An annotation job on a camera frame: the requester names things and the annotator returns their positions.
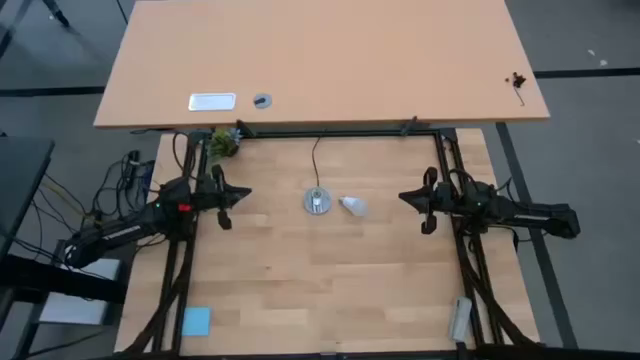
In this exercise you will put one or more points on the red tag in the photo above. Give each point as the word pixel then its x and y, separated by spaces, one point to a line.
pixel 185 207

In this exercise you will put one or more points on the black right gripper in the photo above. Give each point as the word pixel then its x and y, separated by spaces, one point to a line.
pixel 442 197

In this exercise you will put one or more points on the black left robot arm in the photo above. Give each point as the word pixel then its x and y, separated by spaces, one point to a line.
pixel 115 232

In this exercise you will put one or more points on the white light bulb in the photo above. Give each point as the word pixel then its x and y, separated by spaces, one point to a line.
pixel 355 206

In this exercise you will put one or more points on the blue sticky note pad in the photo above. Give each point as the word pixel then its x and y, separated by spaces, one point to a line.
pixel 196 321

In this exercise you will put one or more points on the metal frame clamp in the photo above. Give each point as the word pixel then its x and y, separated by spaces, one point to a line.
pixel 245 127
pixel 410 125

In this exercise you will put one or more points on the black chair leg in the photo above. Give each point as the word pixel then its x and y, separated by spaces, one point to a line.
pixel 60 17

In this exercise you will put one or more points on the grey rectangular device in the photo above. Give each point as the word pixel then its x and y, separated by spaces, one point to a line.
pixel 460 320

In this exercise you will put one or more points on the chrome lamp socket base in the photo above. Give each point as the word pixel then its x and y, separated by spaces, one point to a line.
pixel 317 201

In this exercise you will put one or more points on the beige desk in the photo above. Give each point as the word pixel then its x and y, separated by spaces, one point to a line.
pixel 320 55

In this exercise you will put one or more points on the black stand crossbar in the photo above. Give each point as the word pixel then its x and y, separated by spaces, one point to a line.
pixel 50 277

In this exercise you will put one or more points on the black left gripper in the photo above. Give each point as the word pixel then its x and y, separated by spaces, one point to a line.
pixel 210 195

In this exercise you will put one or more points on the black aluminium frame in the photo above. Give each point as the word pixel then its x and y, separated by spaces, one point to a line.
pixel 350 134

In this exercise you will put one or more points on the dark dried flower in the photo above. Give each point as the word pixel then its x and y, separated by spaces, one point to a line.
pixel 518 80

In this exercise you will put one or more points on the white computer case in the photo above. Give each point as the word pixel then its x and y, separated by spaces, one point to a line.
pixel 80 310

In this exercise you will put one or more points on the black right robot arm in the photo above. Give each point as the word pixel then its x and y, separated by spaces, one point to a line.
pixel 525 210

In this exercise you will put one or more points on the potted succulent plant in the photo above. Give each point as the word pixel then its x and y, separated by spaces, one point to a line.
pixel 222 144

